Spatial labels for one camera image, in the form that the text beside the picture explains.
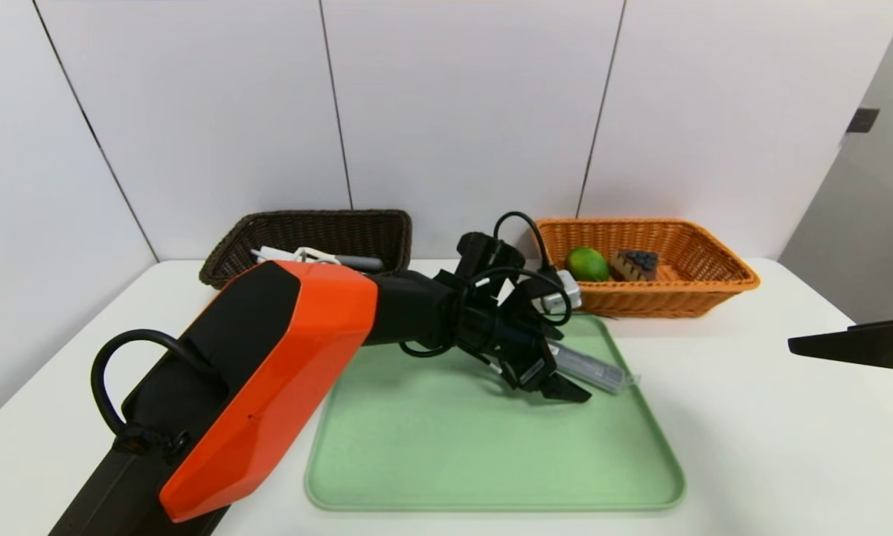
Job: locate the chocolate blueberry cake slice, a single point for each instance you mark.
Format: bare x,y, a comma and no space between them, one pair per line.
636,266

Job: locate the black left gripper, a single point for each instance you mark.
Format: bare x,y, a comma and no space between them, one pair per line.
530,370

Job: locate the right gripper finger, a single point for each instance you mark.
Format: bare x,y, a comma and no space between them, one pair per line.
863,350
889,324

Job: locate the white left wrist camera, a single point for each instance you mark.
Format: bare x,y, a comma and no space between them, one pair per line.
562,294

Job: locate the grey pencil lead case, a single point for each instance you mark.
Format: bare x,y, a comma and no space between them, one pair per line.
591,368

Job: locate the dark brown wicker basket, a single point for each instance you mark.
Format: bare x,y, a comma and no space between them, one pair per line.
372,234

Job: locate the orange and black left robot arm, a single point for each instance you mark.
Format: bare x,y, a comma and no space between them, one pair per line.
268,372

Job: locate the light green plastic tray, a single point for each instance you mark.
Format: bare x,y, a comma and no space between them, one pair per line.
431,447

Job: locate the orange wicker basket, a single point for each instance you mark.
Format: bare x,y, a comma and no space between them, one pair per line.
640,301

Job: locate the green lime fruit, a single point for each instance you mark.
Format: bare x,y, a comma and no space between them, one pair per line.
586,264

